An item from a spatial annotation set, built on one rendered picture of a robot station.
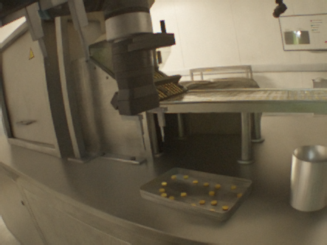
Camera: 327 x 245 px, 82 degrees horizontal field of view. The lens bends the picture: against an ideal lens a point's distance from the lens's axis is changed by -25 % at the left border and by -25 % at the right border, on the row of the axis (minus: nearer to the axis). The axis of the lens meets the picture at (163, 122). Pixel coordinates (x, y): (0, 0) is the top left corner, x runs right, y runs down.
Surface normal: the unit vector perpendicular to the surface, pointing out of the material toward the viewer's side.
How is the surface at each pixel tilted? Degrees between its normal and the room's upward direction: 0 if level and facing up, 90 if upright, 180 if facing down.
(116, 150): 90
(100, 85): 90
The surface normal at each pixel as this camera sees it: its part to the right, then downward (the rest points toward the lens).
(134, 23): 0.35, 0.18
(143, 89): 0.73, 0.00
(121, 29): -0.20, 0.25
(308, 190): -0.68, 0.26
